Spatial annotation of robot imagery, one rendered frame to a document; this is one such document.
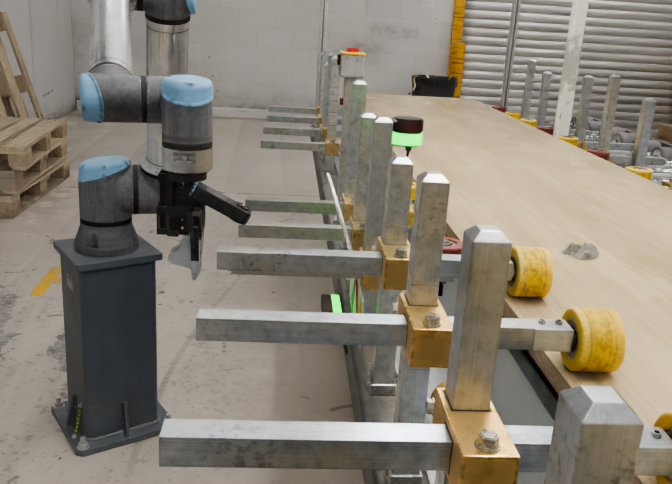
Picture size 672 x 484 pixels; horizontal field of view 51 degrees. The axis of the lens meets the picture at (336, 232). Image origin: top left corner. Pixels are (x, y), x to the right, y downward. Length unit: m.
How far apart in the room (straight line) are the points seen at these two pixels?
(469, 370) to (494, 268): 0.10
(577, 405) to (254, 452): 0.32
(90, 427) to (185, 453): 1.74
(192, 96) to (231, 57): 8.09
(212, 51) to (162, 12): 7.46
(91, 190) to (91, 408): 0.67
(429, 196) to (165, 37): 1.21
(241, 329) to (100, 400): 1.50
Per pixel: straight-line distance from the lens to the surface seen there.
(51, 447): 2.44
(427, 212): 0.87
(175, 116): 1.29
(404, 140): 1.35
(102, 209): 2.17
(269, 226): 1.61
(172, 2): 1.91
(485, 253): 0.63
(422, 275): 0.90
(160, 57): 1.97
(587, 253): 1.43
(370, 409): 1.21
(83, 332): 2.24
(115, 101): 1.40
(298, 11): 9.34
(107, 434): 2.41
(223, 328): 0.87
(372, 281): 1.35
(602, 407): 0.42
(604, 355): 0.94
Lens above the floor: 1.31
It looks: 17 degrees down
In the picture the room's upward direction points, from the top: 4 degrees clockwise
